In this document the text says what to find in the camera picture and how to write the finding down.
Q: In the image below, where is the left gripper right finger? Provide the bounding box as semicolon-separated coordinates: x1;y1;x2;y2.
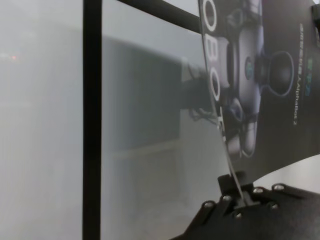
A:
236;170;259;208

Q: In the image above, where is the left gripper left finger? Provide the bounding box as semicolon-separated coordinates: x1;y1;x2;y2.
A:
217;173;245;210

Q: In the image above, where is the black robot print poster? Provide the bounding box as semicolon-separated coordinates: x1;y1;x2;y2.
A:
197;0;320;201

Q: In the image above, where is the black tape frame outline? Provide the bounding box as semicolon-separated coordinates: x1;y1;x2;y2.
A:
82;0;205;240

